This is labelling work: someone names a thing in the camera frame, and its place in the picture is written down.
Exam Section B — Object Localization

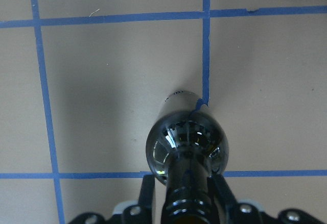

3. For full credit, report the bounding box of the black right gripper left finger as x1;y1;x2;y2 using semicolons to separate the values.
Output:
138;175;155;223

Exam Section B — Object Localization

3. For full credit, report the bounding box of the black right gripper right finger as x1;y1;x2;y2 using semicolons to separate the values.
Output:
210;175;238;209

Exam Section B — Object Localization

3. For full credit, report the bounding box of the dark glass wine bottle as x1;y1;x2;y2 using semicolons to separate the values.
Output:
146;90;229;223

